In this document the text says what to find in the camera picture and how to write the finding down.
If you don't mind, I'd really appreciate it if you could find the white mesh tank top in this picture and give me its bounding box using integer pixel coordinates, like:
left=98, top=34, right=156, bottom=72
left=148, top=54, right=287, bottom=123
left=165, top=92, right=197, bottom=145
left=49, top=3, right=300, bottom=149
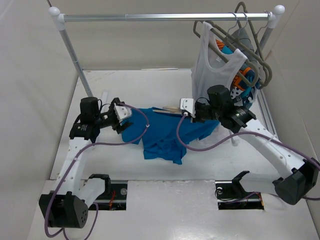
left=190, top=20, right=248, bottom=146

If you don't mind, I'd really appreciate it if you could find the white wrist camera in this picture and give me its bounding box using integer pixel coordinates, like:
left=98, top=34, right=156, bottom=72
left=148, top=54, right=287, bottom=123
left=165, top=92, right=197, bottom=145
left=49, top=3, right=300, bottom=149
left=179, top=98, right=196, bottom=118
left=113, top=105, right=132, bottom=123

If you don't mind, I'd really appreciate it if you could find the grey velvet hanger front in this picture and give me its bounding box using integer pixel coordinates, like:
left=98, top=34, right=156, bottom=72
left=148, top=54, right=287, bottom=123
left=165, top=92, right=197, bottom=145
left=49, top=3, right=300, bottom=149
left=192, top=21, right=248, bottom=87

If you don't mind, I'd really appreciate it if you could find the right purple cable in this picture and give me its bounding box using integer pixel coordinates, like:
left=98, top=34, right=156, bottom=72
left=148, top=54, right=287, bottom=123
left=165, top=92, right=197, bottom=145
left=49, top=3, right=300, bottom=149
left=176, top=111, right=320, bottom=201

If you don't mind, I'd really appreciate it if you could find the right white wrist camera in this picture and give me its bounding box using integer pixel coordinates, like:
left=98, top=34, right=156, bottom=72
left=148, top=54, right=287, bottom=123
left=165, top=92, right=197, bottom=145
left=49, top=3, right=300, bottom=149
left=179, top=98, right=196, bottom=118

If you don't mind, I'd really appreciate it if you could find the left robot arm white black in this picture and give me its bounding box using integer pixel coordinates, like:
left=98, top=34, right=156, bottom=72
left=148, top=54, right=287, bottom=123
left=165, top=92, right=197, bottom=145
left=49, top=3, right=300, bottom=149
left=38, top=97, right=132, bottom=229

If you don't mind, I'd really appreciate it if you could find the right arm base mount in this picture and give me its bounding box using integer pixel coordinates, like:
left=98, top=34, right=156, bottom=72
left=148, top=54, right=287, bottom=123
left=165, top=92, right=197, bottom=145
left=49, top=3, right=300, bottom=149
left=214, top=170, right=264, bottom=210

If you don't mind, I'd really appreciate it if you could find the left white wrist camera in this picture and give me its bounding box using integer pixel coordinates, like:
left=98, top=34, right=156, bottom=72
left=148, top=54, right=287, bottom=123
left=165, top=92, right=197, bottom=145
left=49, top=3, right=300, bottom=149
left=113, top=105, right=132, bottom=123

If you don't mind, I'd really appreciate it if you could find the blue t shirt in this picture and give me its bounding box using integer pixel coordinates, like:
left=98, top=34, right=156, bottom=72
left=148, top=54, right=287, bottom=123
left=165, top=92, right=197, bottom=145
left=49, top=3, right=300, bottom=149
left=121, top=107, right=219, bottom=165

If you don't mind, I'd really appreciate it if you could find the grey velvet hanger middle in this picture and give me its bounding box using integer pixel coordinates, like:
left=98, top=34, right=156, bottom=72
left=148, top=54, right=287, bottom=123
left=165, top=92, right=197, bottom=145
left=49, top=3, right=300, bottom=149
left=209, top=10, right=273, bottom=89

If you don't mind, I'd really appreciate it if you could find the colourful patterned garment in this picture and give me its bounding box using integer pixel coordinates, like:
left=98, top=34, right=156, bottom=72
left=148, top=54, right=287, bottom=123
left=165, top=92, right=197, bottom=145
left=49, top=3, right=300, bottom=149
left=215, top=38, right=261, bottom=111

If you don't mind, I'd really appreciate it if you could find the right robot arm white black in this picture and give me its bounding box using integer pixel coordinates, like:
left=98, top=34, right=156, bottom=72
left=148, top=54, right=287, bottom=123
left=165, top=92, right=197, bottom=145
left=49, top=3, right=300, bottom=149
left=191, top=85, right=320, bottom=205

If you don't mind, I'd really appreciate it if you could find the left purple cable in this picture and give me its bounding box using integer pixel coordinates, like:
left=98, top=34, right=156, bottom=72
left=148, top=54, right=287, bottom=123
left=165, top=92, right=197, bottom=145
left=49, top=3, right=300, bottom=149
left=43, top=101, right=150, bottom=240

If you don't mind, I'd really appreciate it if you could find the silver clothes rack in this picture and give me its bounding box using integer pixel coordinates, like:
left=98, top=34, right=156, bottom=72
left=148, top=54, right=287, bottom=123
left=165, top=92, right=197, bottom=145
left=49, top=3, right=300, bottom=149
left=48, top=4, right=286, bottom=146

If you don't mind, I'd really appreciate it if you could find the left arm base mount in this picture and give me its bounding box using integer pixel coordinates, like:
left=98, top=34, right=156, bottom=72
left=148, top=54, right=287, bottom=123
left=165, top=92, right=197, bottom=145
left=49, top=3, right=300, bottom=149
left=89, top=174, right=128, bottom=211

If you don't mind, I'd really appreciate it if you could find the purple cable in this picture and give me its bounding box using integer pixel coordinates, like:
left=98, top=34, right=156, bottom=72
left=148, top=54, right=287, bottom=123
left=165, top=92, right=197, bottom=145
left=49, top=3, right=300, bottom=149
left=176, top=111, right=320, bottom=201
left=43, top=101, right=150, bottom=240

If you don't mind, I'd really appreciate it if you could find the grey garment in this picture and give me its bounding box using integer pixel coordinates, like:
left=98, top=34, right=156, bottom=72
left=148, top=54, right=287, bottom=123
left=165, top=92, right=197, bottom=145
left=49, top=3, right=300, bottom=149
left=231, top=28, right=259, bottom=69

